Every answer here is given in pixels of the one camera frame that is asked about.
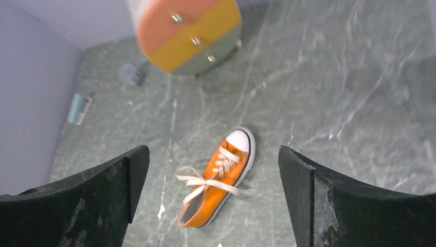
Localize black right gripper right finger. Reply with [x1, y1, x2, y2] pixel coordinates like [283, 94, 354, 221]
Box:
[278, 146, 435, 246]

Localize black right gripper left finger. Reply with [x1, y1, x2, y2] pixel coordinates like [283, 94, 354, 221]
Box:
[1, 145, 150, 246]

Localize white shoelace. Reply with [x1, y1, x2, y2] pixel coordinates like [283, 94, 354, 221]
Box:
[175, 146, 242, 206]

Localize orange canvas sneaker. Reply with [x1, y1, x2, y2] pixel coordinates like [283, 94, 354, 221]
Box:
[175, 127, 256, 228]

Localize light blue eraser block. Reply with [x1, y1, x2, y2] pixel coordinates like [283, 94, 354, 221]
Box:
[67, 93, 94, 125]

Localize small clear round jar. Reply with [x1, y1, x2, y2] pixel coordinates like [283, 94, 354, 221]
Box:
[118, 62, 146, 86]

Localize round cream drawer cabinet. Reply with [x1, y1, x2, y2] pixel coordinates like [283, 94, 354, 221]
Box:
[127, 0, 242, 76]

